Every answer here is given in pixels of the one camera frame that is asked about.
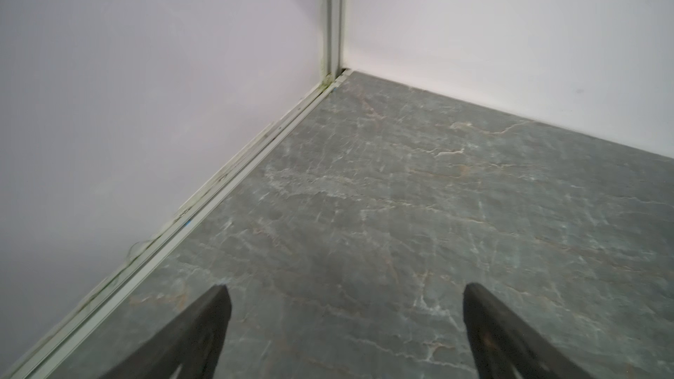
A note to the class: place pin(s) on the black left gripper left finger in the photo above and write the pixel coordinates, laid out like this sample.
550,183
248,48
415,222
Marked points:
187,347

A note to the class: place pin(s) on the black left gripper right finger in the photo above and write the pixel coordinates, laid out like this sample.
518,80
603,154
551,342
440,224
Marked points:
503,345

